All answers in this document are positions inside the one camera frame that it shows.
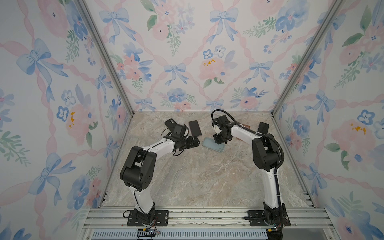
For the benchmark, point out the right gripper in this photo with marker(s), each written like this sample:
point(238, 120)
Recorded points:
point(217, 141)

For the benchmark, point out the aluminium rail frame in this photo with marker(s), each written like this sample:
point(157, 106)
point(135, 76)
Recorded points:
point(204, 223)

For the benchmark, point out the phone with pink edge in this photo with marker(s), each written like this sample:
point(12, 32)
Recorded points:
point(195, 128)

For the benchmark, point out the black phone case with camera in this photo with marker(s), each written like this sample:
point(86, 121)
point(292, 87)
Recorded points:
point(170, 124)

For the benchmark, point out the light blue phone case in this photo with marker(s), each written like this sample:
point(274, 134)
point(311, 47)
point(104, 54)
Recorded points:
point(211, 144)

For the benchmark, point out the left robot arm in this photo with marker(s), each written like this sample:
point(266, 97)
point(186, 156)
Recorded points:
point(138, 170)

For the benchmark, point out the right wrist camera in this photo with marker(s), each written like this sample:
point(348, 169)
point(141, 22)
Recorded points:
point(220, 124)

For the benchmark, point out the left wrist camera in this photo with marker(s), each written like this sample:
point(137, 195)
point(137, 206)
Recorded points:
point(179, 131)

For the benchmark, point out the black phone far right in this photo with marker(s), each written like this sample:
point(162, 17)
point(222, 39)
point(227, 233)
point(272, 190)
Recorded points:
point(263, 128)

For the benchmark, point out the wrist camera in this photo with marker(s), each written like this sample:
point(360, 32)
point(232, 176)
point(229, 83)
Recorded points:
point(179, 131)
point(220, 124)

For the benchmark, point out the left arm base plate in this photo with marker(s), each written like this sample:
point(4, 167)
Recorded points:
point(158, 218)

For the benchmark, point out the right corner aluminium post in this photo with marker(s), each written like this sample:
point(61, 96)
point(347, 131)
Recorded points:
point(329, 17)

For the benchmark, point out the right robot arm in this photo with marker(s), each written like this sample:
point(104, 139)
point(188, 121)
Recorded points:
point(267, 155)

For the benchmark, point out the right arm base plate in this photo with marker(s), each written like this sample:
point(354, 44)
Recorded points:
point(258, 218)

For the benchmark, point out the left corner aluminium post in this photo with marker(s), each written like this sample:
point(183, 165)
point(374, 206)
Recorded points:
point(95, 34)

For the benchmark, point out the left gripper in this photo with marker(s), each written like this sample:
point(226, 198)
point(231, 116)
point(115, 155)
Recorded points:
point(191, 144)

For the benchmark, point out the corner aluminium post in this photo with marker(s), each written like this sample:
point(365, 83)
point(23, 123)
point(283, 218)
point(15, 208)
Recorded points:
point(95, 34)
point(329, 17)

